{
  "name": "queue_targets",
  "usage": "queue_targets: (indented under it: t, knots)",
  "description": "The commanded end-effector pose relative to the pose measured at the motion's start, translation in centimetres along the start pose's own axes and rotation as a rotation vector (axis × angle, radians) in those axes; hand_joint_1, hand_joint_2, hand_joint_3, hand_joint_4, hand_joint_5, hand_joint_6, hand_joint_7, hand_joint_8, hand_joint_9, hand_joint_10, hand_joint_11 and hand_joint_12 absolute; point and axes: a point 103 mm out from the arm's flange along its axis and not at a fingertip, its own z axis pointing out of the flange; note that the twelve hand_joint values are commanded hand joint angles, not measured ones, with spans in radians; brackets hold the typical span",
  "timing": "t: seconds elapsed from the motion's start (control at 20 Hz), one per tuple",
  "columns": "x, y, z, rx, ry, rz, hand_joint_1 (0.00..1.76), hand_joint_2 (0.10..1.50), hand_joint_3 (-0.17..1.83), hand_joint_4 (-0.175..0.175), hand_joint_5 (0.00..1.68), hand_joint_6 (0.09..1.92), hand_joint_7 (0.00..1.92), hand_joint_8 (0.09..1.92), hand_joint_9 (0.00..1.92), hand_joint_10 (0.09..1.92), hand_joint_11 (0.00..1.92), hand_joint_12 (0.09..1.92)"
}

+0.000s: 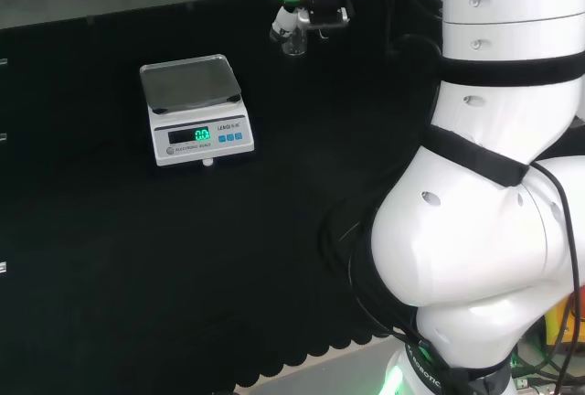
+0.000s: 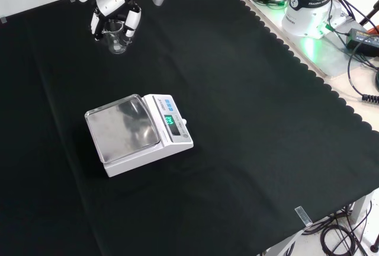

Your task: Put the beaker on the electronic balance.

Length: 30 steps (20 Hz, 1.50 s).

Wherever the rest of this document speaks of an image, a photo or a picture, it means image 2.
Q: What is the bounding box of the white electronic balance steel pan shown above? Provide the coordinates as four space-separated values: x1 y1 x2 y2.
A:
84 93 194 178

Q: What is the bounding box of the black power adapter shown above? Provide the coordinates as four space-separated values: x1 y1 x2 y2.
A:
345 28 379 50

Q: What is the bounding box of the clear glass beaker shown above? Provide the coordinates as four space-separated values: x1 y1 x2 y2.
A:
101 20 133 55

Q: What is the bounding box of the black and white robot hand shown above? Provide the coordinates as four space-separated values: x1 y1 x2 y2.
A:
74 0 142 42

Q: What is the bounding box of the clear tape strip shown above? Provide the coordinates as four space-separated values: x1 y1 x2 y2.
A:
294 206 313 226

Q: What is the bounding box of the black bench cloth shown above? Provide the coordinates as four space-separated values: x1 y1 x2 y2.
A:
0 0 379 256

